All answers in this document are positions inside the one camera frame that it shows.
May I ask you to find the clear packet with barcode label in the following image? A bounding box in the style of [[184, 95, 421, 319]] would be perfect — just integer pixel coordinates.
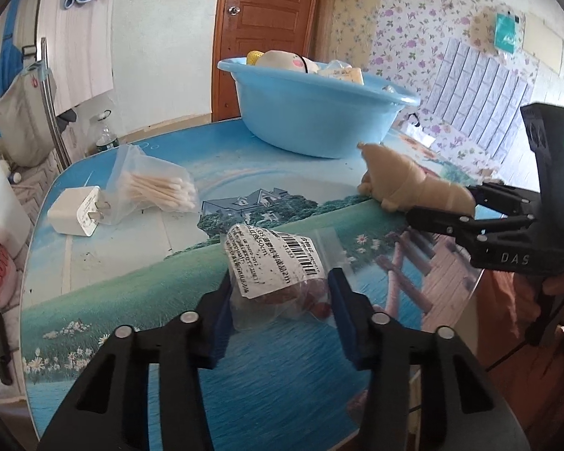
[[222, 224, 334, 332]]

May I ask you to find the scenery printed desktop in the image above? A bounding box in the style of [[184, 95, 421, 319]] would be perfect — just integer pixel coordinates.
[[20, 117, 503, 440]]

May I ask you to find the teal package on wall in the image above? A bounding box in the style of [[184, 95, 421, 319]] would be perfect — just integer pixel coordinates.
[[495, 12, 522, 54]]

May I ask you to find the light blue plastic basin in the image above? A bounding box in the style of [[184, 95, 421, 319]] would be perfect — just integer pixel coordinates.
[[217, 56, 421, 159]]

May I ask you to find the white charger plug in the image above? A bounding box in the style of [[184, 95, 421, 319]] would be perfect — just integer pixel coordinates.
[[47, 185, 112, 238]]

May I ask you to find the brown wooden door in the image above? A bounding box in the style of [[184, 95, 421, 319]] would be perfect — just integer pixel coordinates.
[[211, 0, 323, 123]]

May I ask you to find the white wood-grain board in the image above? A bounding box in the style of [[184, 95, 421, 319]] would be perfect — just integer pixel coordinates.
[[35, 0, 118, 114]]

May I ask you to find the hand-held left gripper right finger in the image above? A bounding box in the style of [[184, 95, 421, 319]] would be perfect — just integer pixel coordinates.
[[326, 268, 532, 451]]

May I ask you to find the brown plush toy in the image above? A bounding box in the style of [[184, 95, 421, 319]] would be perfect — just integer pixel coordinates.
[[357, 142, 477, 219]]

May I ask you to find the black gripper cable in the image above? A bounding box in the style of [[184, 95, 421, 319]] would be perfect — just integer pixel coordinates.
[[486, 333, 541, 372]]

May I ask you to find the blue hanging bag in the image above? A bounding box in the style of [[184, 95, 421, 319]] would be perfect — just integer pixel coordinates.
[[0, 0, 29, 104]]

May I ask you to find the clear plastic water bottle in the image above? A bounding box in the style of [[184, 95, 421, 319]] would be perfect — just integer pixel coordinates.
[[90, 110, 119, 156]]

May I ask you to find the white plush toy yellow mane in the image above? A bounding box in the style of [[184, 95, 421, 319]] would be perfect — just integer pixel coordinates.
[[247, 50, 325, 75]]

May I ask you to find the bag of cotton swabs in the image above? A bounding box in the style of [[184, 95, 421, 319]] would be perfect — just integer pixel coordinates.
[[107, 145, 199, 225]]

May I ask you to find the metal rack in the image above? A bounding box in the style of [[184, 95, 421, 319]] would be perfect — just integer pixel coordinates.
[[21, 38, 73, 170]]

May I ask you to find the grey brick wall panel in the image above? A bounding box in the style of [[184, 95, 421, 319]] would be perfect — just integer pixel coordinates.
[[423, 38, 539, 156]]

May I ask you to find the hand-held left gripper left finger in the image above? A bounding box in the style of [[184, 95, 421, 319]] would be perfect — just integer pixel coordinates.
[[36, 272, 233, 451]]

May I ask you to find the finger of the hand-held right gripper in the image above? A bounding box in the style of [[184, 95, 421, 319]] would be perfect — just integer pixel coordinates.
[[405, 207, 537, 251], [465, 182, 543, 219]]

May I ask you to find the grey tote bag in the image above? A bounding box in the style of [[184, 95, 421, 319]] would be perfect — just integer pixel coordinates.
[[0, 68, 57, 167]]

